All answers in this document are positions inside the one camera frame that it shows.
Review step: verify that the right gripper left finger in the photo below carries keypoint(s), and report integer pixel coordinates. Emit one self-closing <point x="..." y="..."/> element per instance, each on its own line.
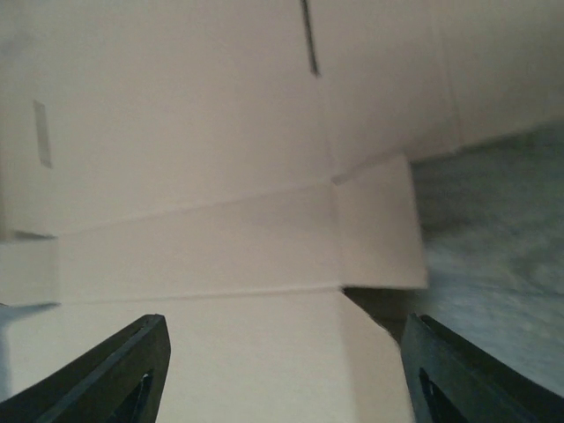
<point x="119" y="380"/>

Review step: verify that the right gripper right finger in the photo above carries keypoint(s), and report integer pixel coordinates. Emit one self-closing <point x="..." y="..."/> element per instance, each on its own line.
<point x="451" y="380"/>

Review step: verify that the cardboard box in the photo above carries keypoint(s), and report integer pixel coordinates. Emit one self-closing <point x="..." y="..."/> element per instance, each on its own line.
<point x="278" y="179"/>

